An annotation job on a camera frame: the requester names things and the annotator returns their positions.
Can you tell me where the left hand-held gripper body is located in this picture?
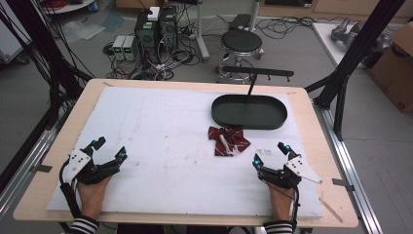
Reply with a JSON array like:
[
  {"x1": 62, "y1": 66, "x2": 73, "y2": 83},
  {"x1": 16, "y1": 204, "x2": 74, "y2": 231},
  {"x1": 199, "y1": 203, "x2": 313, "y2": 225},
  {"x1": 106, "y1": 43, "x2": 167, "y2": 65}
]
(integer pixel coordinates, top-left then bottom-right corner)
[{"x1": 61, "y1": 146, "x2": 122, "y2": 186}]

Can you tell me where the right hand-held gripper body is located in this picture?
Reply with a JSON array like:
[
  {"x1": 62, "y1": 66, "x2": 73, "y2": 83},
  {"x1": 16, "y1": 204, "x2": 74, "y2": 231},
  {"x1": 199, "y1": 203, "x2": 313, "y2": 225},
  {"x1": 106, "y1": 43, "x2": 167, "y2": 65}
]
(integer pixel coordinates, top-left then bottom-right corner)
[{"x1": 256, "y1": 154, "x2": 323, "y2": 190}]

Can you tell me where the dark red striped bow tie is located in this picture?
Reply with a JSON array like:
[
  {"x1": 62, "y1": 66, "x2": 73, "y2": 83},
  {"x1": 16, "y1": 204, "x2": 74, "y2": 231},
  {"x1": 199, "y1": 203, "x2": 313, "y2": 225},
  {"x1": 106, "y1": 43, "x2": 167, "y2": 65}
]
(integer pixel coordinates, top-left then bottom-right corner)
[{"x1": 207, "y1": 126, "x2": 252, "y2": 158}]

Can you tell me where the black hanger stand oval tray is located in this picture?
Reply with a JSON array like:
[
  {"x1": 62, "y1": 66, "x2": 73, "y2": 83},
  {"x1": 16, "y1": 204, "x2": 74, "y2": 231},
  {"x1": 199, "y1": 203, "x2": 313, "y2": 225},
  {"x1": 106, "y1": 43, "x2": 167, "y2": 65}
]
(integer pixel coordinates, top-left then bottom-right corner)
[{"x1": 210, "y1": 65, "x2": 295, "y2": 132}]

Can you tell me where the person's right hand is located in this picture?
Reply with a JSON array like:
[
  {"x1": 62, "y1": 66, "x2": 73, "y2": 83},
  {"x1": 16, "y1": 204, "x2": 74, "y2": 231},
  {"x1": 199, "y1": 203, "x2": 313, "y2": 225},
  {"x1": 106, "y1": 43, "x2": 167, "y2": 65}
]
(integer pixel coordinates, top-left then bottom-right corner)
[{"x1": 267, "y1": 183, "x2": 295, "y2": 222}]

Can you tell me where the person's left hand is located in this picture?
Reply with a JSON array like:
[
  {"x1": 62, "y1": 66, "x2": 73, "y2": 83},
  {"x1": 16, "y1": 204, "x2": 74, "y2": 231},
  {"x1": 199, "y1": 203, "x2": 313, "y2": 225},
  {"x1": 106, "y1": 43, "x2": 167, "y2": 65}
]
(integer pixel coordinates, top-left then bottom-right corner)
[{"x1": 76, "y1": 175, "x2": 113, "y2": 219}]

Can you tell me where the white foam mat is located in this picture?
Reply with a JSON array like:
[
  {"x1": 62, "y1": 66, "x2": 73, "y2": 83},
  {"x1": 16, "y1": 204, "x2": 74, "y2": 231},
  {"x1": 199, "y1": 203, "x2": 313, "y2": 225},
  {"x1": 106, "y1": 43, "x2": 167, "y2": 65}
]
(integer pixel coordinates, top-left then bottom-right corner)
[{"x1": 47, "y1": 86, "x2": 324, "y2": 219}]

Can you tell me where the black tape strip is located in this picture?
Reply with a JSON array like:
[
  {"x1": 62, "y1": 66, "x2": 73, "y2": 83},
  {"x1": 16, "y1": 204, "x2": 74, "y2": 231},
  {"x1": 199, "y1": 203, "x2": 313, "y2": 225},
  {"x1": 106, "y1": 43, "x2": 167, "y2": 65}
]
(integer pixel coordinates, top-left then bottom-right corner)
[
  {"x1": 30, "y1": 164, "x2": 54, "y2": 174},
  {"x1": 331, "y1": 177, "x2": 356, "y2": 192}
]

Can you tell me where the thin wooden stick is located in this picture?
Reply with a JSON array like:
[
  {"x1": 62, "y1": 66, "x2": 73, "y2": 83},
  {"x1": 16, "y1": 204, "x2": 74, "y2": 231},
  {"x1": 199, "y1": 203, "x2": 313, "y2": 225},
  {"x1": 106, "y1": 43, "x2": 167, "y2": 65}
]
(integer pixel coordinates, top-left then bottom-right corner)
[{"x1": 318, "y1": 196, "x2": 344, "y2": 224}]

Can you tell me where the small grey power supply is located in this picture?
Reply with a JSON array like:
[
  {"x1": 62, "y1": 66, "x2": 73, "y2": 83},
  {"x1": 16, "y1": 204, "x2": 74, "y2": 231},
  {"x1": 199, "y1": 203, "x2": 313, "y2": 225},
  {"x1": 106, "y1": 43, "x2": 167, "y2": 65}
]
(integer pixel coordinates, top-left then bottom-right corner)
[
  {"x1": 111, "y1": 34, "x2": 127, "y2": 61},
  {"x1": 122, "y1": 35, "x2": 138, "y2": 62}
]

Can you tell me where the clear plastic sheet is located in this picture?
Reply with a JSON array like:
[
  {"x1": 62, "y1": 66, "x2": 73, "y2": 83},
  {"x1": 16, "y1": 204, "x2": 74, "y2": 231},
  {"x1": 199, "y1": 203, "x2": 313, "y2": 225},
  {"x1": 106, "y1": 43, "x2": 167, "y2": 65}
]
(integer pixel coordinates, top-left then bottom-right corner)
[{"x1": 59, "y1": 19, "x2": 106, "y2": 42}]

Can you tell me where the black round stool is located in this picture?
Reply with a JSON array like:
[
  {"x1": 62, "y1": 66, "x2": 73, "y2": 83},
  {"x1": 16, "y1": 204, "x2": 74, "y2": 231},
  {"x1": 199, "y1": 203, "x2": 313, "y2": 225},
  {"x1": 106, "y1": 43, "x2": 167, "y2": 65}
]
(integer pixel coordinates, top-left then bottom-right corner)
[{"x1": 213, "y1": 28, "x2": 266, "y2": 84}]

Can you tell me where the black computer tower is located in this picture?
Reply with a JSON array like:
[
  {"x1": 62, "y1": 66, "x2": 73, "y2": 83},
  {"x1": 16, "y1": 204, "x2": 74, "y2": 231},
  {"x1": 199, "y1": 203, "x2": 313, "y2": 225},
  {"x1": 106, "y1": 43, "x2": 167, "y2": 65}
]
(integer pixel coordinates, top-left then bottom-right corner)
[
  {"x1": 133, "y1": 9, "x2": 162, "y2": 63},
  {"x1": 159, "y1": 6, "x2": 179, "y2": 53}
]

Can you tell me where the grey robot part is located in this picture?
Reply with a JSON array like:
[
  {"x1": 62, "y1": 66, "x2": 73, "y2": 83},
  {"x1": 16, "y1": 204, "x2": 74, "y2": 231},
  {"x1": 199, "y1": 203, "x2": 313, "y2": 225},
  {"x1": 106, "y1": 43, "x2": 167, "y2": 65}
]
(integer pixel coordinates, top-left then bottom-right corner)
[{"x1": 330, "y1": 17, "x2": 394, "y2": 53}]

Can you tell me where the black flat device on floor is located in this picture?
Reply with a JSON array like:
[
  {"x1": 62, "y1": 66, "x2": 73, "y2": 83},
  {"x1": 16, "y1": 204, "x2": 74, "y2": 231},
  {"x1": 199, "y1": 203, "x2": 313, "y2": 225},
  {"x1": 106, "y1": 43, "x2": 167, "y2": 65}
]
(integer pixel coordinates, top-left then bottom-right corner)
[{"x1": 228, "y1": 13, "x2": 252, "y2": 31}]

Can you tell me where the brown cardboard box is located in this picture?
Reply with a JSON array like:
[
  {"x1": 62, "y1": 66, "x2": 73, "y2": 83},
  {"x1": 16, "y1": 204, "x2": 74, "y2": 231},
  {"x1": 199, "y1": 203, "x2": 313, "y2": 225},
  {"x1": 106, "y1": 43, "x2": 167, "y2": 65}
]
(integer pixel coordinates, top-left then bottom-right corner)
[{"x1": 367, "y1": 21, "x2": 413, "y2": 115}]

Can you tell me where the grey desk leg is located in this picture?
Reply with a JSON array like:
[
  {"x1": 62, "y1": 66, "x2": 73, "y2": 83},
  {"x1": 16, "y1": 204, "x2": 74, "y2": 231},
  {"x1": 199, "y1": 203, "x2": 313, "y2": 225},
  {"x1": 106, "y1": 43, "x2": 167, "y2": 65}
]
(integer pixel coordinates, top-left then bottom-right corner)
[
  {"x1": 194, "y1": 0, "x2": 211, "y2": 63},
  {"x1": 247, "y1": 0, "x2": 263, "y2": 33}
]

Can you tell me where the white box on computer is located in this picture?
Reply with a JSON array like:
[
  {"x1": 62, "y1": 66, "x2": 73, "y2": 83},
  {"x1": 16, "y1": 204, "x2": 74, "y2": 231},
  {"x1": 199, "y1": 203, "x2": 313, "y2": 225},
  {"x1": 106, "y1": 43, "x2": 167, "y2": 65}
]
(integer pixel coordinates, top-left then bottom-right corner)
[{"x1": 146, "y1": 6, "x2": 161, "y2": 21}]

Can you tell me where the round white table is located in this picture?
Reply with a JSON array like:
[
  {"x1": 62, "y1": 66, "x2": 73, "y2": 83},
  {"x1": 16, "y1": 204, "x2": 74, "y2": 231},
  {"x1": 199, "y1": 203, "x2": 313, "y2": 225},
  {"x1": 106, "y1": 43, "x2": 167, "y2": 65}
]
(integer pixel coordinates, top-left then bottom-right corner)
[{"x1": 40, "y1": 0, "x2": 98, "y2": 16}]

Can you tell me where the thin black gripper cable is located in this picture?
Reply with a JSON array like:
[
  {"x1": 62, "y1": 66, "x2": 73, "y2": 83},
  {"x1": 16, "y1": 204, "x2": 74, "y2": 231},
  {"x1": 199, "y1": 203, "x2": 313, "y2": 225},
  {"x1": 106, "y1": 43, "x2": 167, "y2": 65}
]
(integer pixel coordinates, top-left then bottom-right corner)
[{"x1": 262, "y1": 180, "x2": 301, "y2": 232}]

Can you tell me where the thick black sleeved gripper cable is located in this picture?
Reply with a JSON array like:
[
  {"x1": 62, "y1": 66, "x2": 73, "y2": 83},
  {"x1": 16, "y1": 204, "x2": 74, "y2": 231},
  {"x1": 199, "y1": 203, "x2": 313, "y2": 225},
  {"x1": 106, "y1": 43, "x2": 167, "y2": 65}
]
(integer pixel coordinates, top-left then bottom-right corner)
[{"x1": 58, "y1": 157, "x2": 82, "y2": 218}]

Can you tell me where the aluminium rail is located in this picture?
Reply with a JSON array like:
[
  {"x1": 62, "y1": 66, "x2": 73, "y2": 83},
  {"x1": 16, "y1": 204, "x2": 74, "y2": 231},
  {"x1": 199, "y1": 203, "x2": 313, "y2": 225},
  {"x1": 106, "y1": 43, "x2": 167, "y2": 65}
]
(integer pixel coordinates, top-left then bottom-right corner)
[
  {"x1": 312, "y1": 101, "x2": 386, "y2": 234},
  {"x1": 0, "y1": 125, "x2": 59, "y2": 222}
]

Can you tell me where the black metal frame stand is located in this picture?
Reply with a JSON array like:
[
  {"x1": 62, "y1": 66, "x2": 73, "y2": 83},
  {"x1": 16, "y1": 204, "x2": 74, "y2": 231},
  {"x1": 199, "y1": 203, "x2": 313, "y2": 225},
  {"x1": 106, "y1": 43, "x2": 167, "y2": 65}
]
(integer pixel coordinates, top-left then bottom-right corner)
[
  {"x1": 304, "y1": 0, "x2": 407, "y2": 142},
  {"x1": 0, "y1": 0, "x2": 94, "y2": 193}
]

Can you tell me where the tangle of floor cables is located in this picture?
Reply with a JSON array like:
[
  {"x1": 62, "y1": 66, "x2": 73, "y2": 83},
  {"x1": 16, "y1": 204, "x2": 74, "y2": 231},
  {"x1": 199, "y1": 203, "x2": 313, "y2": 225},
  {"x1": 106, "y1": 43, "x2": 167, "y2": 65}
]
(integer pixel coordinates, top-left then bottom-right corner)
[{"x1": 102, "y1": 6, "x2": 215, "y2": 82}]

